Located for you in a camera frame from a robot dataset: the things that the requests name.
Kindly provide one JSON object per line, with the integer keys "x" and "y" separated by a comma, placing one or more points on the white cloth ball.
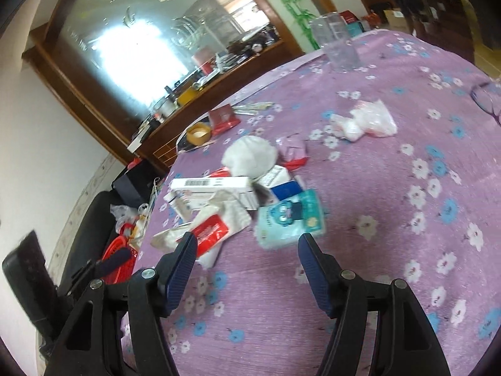
{"x": 248, "y": 154}

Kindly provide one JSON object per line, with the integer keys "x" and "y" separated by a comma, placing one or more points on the pink foil packet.
{"x": 291, "y": 147}

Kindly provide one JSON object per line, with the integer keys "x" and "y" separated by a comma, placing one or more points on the white plastic bag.
{"x": 372, "y": 121}

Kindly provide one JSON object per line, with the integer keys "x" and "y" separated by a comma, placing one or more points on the long white barcode box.
{"x": 211, "y": 183}

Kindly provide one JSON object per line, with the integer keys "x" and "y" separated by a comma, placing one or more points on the metal pot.
{"x": 166, "y": 106}

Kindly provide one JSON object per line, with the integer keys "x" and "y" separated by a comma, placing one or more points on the white flat board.
{"x": 137, "y": 143}

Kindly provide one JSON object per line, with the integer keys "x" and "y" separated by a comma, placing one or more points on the yellow box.
{"x": 188, "y": 96}

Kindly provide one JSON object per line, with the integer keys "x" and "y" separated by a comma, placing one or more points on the wood framed mirror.
{"x": 137, "y": 47}

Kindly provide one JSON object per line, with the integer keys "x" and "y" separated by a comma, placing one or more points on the small white paper box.
{"x": 188, "y": 203}

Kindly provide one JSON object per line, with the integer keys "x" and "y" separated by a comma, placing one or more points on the paper-wrapped chopsticks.
{"x": 254, "y": 107}

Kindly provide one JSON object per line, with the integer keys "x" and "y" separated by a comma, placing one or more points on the blue white medicine box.
{"x": 280, "y": 178}

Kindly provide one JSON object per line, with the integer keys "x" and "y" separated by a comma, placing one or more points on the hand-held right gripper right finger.
{"x": 313, "y": 274}

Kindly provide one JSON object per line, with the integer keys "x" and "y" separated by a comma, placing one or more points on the teal tissue packet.
{"x": 289, "y": 223}

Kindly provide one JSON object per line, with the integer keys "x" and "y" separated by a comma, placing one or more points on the brown tape roll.
{"x": 195, "y": 138}

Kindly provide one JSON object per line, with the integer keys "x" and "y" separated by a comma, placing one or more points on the eyeglasses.
{"x": 473, "y": 94}

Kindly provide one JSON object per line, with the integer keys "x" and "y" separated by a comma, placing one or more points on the black leather sofa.
{"x": 90, "y": 223}

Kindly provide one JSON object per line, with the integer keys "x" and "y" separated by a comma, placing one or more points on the red wallet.
{"x": 223, "y": 117}

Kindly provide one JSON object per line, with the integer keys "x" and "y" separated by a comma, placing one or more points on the clear crumpled plastic bag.
{"x": 121, "y": 213}

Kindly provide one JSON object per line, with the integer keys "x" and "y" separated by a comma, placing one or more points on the wooden sideboard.
{"x": 158, "y": 143}

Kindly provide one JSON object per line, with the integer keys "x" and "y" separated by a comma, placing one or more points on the purple floral tablecloth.
{"x": 352, "y": 203}

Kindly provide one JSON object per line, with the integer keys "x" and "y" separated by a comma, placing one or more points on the black paper bag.
{"x": 133, "y": 182}

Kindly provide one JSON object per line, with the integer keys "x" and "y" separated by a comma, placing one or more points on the cardboard box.
{"x": 393, "y": 19}

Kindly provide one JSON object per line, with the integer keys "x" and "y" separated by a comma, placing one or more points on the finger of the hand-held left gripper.
{"x": 113, "y": 261}

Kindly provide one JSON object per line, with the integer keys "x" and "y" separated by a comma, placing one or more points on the red white snack packet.
{"x": 209, "y": 231}

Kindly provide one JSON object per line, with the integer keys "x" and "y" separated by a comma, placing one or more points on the red plastic basket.
{"x": 117, "y": 256}

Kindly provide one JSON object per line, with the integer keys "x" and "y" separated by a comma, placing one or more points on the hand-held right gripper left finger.
{"x": 182, "y": 270}

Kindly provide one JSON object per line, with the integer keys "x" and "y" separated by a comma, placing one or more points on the red round lid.
{"x": 125, "y": 230}

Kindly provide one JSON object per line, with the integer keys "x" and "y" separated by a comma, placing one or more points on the clear plastic pitcher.
{"x": 336, "y": 47}

